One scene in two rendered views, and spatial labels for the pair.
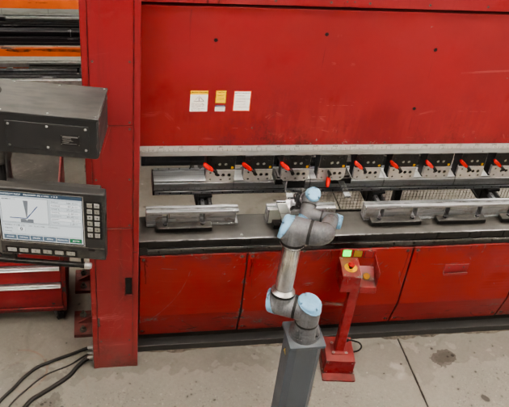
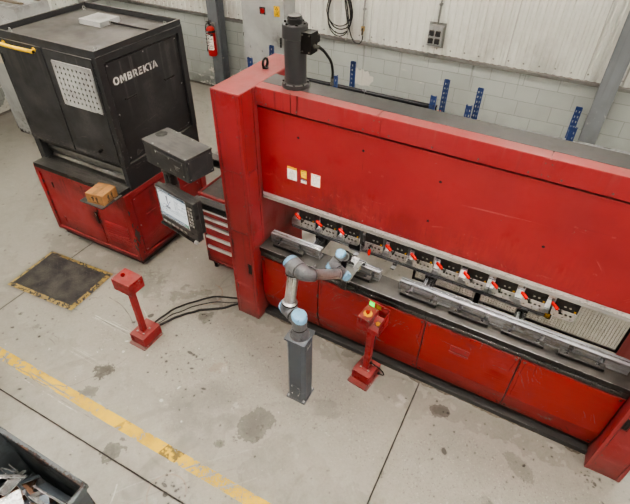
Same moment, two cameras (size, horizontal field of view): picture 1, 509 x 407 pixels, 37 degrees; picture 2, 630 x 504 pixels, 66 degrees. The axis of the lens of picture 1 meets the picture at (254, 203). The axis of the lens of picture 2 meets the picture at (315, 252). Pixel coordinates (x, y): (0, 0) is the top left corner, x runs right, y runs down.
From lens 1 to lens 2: 2.22 m
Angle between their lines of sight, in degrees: 33
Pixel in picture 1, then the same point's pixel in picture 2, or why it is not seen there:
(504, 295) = (502, 391)
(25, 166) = not seen: hidden behind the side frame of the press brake
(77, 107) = (184, 152)
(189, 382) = (276, 341)
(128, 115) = (240, 168)
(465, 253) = (466, 343)
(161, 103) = (273, 169)
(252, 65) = (319, 159)
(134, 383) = (249, 327)
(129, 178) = (244, 206)
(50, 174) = not seen: hidden behind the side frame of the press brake
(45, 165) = not seen: hidden behind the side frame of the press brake
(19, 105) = (162, 144)
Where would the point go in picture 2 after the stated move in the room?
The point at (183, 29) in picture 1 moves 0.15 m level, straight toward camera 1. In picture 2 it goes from (280, 126) to (267, 134)
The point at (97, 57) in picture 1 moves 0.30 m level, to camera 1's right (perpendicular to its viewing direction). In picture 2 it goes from (222, 130) to (248, 144)
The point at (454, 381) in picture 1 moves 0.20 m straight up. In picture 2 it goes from (432, 428) to (436, 415)
